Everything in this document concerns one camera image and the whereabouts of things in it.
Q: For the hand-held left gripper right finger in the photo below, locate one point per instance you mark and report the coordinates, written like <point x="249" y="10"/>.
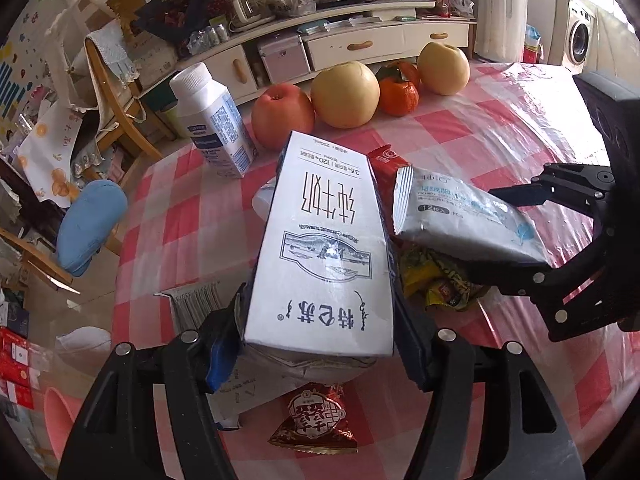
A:
<point x="412" y="345"/>

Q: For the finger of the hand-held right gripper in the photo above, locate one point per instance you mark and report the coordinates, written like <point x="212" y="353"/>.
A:
<point x="575" y="180"/>
<point x="530" y="280"/>

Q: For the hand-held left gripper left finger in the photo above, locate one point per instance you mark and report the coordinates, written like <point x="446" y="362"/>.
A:
<point x="222" y="360"/>

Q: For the yellow snack wrapper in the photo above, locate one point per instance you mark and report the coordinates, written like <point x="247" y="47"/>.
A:
<point x="435" y="280"/>

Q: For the silver wet wipes packet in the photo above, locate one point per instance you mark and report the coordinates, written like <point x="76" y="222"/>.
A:
<point x="460" y="215"/>

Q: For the white milk carton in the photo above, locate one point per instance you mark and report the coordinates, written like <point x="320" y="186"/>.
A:
<point x="320" y="240"/>

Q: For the pink plastic bin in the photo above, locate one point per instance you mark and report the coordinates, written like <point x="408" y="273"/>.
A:
<point x="57" y="420"/>

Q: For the white crumpled paper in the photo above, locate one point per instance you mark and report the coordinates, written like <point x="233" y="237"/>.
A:
<point x="260" y="385"/>

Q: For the printed paper receipt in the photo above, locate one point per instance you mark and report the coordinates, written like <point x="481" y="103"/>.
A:
<point x="200" y="302"/>

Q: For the red checked tablecloth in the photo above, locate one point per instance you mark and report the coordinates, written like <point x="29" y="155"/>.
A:
<point x="500" y="130"/>

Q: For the white washing machine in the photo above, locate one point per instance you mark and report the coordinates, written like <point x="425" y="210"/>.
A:
<point x="580" y="40"/>

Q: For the red snack packet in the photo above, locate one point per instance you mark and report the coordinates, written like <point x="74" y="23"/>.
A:
<point x="315" y="417"/>

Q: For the white cushion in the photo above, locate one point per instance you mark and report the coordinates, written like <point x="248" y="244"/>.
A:
<point x="82" y="337"/>

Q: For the small yellow pear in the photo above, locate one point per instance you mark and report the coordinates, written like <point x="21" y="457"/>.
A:
<point x="442" y="67"/>

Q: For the red snack wrapper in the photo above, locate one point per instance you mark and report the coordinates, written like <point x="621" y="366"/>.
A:
<point x="387" y="170"/>

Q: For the blue padded stool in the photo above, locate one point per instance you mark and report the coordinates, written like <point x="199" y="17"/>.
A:
<point x="90" y="225"/>

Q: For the orange tangerine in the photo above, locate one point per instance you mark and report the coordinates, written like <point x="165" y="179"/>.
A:
<point x="405" y="71"/>
<point x="398" y="97"/>

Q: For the stack of red boxes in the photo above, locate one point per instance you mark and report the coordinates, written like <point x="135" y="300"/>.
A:
<point x="17" y="360"/>

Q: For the white tv cabinet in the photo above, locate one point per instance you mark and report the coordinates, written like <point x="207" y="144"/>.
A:
<point x="380" y="42"/>

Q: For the white capped milk bottle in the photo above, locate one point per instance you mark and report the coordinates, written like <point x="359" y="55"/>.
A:
<point x="215" y="120"/>

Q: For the large yellow pear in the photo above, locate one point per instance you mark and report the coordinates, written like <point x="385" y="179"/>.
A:
<point x="345" y="92"/>

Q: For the red apple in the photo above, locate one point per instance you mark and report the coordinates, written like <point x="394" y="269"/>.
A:
<point x="280" y="115"/>

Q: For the wooden dining chair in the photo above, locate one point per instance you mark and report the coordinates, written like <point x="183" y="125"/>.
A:
<point x="125" y="125"/>

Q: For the dark green bin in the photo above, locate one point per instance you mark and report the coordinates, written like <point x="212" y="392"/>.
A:
<point x="159" y="97"/>

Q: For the dining table orange-print cloth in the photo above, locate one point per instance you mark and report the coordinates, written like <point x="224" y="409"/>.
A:
<point x="50" y="150"/>

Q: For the pink storage box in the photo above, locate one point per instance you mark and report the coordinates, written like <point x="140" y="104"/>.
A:
<point x="285" y="60"/>

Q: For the dark blue flower bouquet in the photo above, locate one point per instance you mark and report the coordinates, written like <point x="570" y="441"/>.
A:
<point x="170" y="12"/>

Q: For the white kettle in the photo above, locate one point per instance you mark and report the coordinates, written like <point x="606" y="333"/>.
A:
<point x="247" y="7"/>

